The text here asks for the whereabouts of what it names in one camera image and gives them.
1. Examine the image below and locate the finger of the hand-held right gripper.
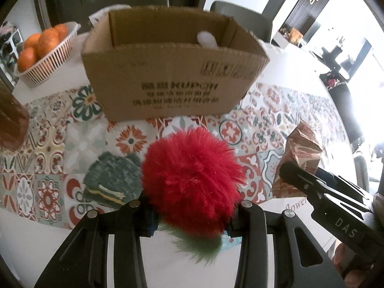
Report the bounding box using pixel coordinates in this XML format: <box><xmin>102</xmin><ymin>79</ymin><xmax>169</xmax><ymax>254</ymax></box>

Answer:
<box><xmin>279</xmin><ymin>162</ymin><xmax>327</xmax><ymax>201</ymax></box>
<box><xmin>315</xmin><ymin>168</ymin><xmax>372</xmax><ymax>199</ymax></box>

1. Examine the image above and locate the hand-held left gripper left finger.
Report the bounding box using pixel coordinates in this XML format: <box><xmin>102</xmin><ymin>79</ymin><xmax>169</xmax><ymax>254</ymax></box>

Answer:
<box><xmin>34</xmin><ymin>199</ymin><xmax>159</xmax><ymax>288</ymax></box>

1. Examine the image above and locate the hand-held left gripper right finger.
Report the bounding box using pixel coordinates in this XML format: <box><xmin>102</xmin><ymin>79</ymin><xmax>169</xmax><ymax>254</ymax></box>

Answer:
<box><xmin>225</xmin><ymin>200</ymin><xmax>340</xmax><ymax>288</ymax></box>

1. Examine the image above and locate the brown snack packet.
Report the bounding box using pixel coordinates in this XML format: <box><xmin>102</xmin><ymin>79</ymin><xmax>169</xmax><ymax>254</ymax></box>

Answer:
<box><xmin>271</xmin><ymin>121</ymin><xmax>324</xmax><ymax>199</ymax></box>

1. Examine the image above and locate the grey green knitted plush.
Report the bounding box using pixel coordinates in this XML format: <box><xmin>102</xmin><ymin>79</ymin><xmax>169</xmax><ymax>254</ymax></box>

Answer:
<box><xmin>82</xmin><ymin>151</ymin><xmax>143</xmax><ymax>209</ymax></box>

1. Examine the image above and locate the red green fluffy plush toy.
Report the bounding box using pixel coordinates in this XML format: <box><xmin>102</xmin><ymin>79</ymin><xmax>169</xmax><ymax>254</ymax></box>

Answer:
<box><xmin>140</xmin><ymin>127</ymin><xmax>247</xmax><ymax>267</ymax></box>

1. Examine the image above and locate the brown cardboard box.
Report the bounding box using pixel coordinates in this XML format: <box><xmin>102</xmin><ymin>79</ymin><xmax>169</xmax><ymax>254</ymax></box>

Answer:
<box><xmin>80</xmin><ymin>7</ymin><xmax>270</xmax><ymax>122</ymax></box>

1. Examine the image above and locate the white round soft toy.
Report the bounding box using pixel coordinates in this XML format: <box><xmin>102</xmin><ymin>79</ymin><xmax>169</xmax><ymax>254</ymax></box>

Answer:
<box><xmin>197</xmin><ymin>31</ymin><xmax>219</xmax><ymax>48</ymax></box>

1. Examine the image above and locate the person's right hand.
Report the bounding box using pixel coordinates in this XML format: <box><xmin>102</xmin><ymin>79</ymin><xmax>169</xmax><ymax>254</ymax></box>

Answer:
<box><xmin>331</xmin><ymin>240</ymin><xmax>378</xmax><ymax>279</ymax></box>

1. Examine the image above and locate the grey dining chair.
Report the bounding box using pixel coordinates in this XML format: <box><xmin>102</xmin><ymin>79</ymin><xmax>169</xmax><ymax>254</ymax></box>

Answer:
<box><xmin>106</xmin><ymin>0</ymin><xmax>170</xmax><ymax>9</ymax></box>
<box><xmin>328</xmin><ymin>80</ymin><xmax>366</xmax><ymax>146</ymax></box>
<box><xmin>209</xmin><ymin>0</ymin><xmax>274</xmax><ymax>43</ymax></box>

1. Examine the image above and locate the white tile-pattern tablecloth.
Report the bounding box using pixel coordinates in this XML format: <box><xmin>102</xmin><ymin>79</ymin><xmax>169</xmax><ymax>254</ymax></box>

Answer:
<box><xmin>0</xmin><ymin>4</ymin><xmax>365</xmax><ymax>288</ymax></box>

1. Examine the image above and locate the white plastic basket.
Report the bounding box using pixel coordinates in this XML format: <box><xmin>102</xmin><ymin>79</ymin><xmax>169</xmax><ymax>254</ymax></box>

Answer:
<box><xmin>13</xmin><ymin>22</ymin><xmax>81</xmax><ymax>88</ymax></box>

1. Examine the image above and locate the orange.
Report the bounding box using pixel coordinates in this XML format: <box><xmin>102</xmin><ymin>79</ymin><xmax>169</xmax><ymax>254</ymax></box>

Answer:
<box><xmin>37</xmin><ymin>28</ymin><xmax>60</xmax><ymax>57</ymax></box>
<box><xmin>17</xmin><ymin>47</ymin><xmax>38</xmax><ymax>72</ymax></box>
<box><xmin>24</xmin><ymin>34</ymin><xmax>41</xmax><ymax>48</ymax></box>
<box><xmin>54</xmin><ymin>24</ymin><xmax>69</xmax><ymax>41</ymax></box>

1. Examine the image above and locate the dark slatted wall panel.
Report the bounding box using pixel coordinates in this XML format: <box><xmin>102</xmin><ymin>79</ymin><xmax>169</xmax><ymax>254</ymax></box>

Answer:
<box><xmin>283</xmin><ymin>0</ymin><xmax>339</xmax><ymax>36</ymax></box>

